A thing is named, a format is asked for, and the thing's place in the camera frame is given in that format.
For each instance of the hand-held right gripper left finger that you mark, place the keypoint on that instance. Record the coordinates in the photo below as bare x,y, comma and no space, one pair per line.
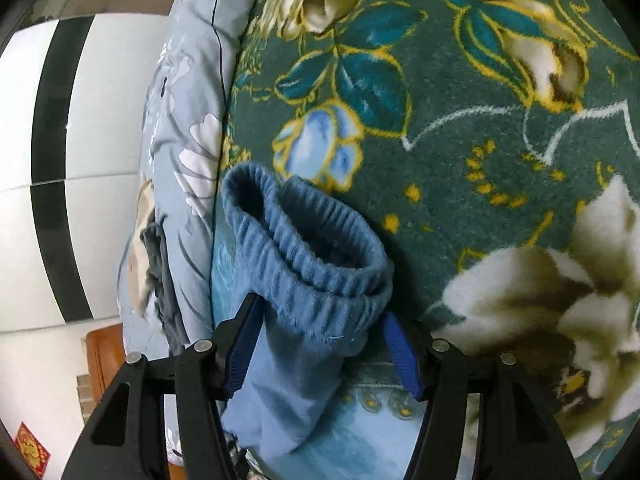
239,360

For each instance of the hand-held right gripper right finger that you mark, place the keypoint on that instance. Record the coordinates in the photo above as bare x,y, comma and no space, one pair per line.
402,360

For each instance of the blue pants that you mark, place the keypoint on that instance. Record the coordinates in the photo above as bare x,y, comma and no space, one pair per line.
300,385

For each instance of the grey garment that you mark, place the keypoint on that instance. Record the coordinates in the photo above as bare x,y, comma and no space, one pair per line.
167,300

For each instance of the beige knit sweater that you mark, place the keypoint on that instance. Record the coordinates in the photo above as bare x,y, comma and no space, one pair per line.
145,200

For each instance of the teal floral blanket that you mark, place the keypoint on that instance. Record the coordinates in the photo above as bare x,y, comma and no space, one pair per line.
450,160

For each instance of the blue-grey daisy print duvet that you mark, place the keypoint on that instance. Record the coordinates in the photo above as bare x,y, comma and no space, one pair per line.
190,85

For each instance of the white wardrobe with black stripe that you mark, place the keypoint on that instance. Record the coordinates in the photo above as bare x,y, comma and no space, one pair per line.
110,110

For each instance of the beige wall switch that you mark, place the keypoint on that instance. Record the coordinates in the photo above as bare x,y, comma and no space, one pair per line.
89,408
83,386

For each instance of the red wall decoration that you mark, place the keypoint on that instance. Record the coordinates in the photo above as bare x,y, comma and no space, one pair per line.
31,447

